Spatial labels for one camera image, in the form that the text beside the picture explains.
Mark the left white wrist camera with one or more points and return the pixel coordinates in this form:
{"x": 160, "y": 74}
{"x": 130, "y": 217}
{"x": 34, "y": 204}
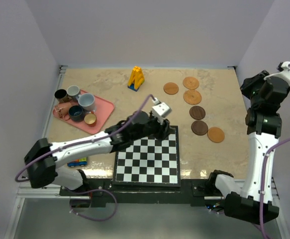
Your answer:
{"x": 160, "y": 110}

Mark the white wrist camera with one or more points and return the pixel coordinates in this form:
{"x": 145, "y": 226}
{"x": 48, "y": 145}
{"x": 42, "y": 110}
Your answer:
{"x": 160, "y": 110}
{"x": 283, "y": 72}

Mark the dark brown cup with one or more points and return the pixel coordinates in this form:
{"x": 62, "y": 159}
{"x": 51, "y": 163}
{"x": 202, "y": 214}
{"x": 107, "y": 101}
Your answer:
{"x": 62, "y": 96}

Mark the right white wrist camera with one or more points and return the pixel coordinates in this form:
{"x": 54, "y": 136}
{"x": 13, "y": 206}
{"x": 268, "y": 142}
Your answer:
{"x": 283, "y": 72}

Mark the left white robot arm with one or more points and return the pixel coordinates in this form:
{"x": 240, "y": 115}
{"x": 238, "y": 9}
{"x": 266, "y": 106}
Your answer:
{"x": 45, "y": 161}

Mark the orange cup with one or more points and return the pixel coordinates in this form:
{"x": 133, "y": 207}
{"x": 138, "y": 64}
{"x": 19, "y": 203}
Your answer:
{"x": 90, "y": 120}

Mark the pink plastic tray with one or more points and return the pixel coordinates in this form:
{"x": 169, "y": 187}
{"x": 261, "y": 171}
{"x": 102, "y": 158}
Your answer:
{"x": 103, "y": 110}

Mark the black white chessboard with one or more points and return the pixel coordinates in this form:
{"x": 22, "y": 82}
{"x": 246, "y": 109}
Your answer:
{"x": 149, "y": 162}

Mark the yellow blue block structure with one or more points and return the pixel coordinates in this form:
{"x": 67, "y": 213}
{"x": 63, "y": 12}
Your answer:
{"x": 136, "y": 79}

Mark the orange blue toy car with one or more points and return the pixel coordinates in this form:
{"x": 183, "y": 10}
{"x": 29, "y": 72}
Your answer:
{"x": 78, "y": 162}

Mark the aluminium rail frame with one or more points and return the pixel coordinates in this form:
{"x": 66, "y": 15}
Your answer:
{"x": 53, "y": 191}

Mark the light wooden coaster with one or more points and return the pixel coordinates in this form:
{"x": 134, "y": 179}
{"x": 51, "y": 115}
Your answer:
{"x": 171, "y": 88}
{"x": 216, "y": 134}

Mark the woven rattan coaster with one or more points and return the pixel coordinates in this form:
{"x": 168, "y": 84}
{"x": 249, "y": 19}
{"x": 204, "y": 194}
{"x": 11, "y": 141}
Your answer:
{"x": 192, "y": 97}
{"x": 191, "y": 83}

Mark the pink patterned cup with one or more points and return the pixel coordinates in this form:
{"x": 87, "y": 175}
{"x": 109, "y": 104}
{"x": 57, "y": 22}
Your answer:
{"x": 61, "y": 110}

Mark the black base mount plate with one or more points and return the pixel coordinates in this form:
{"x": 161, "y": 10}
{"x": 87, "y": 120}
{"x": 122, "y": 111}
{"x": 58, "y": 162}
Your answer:
{"x": 194, "y": 192}

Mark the grey printed mug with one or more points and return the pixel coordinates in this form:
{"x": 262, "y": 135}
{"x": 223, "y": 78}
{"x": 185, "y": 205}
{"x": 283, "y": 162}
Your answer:
{"x": 74, "y": 92}

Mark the dark wooden coaster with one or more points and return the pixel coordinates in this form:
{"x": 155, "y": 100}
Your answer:
{"x": 197, "y": 112}
{"x": 199, "y": 127}

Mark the light blue cup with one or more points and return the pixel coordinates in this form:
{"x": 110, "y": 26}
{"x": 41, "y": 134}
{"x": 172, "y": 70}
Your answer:
{"x": 87, "y": 102}

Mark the dark blue cup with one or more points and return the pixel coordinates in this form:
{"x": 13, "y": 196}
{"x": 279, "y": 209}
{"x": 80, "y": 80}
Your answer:
{"x": 76, "y": 113}

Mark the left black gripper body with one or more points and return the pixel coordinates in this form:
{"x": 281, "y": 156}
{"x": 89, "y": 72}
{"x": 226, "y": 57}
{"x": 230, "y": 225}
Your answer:
{"x": 152, "y": 127}

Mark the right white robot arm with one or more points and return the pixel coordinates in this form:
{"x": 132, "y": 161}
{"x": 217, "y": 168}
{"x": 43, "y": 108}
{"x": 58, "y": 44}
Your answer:
{"x": 253, "y": 202}

